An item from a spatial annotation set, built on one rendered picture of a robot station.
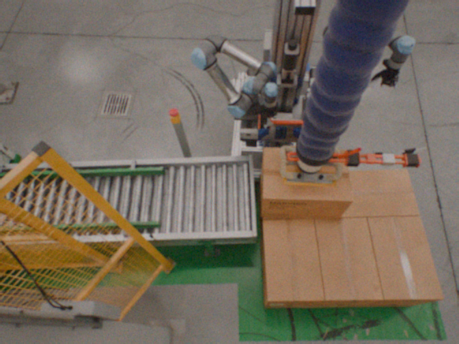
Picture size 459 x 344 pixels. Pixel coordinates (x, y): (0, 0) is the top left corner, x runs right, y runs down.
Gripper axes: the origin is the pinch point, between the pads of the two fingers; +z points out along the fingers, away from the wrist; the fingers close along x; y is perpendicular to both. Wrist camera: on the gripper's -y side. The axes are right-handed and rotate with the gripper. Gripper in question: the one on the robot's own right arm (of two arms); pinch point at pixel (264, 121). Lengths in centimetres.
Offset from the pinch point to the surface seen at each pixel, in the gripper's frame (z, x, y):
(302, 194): 24, -42, 27
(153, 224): 56, -58, -82
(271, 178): 23.9, -30.9, 6.0
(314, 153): -22, -36, 27
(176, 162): 59, -2, -71
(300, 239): 64, -63, 30
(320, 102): -66, -35, 22
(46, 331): -79, -133, -69
